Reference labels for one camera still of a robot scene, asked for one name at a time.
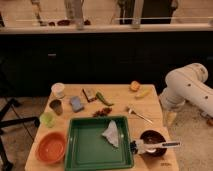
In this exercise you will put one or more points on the brown white eraser block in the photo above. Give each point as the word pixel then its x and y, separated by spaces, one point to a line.
pixel 89 94

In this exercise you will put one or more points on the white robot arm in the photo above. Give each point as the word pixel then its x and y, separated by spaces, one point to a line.
pixel 188 84

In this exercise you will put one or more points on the white paper cup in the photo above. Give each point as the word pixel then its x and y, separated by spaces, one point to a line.
pixel 58 90

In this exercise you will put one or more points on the brown paper cup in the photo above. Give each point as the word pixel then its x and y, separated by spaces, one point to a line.
pixel 56 106

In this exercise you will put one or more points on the light green cup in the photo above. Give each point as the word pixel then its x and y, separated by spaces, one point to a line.
pixel 47 119

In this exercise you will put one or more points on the dark red dried chilies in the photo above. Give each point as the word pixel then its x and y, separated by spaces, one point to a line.
pixel 104 112

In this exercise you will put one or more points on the orange toy fruit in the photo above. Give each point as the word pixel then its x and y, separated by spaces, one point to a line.
pixel 135 86

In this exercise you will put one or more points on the blue sponge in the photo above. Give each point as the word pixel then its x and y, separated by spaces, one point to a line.
pixel 76 104

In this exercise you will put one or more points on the yellow banana toy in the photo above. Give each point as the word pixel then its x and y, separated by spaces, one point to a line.
pixel 143 93

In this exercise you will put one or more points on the wooden table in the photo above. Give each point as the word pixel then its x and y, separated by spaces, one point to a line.
pixel 118 94

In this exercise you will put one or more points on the crumpled white cloth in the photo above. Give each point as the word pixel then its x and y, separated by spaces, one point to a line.
pixel 111 134

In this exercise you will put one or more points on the metal fork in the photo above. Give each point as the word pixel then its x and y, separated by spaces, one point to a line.
pixel 133 112

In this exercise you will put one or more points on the dark brown bowl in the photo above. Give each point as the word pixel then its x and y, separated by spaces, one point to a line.
pixel 154 137

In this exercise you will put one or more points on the green plastic tray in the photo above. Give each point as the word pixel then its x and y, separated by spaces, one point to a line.
pixel 88 150

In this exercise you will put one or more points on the white black spatula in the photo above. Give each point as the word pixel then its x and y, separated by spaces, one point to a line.
pixel 141 147

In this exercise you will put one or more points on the black office chair base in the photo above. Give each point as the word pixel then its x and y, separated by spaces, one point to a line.
pixel 6 164

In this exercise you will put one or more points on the orange plastic bowl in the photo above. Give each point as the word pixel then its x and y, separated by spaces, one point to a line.
pixel 51 148

